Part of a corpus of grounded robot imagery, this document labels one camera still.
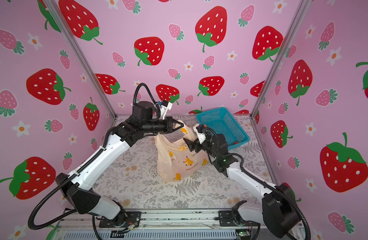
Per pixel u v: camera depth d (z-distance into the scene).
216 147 0.57
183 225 0.73
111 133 0.50
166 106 0.63
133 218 0.75
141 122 0.52
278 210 0.41
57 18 0.71
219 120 1.16
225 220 0.75
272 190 0.43
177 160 0.77
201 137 0.66
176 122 0.65
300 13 0.70
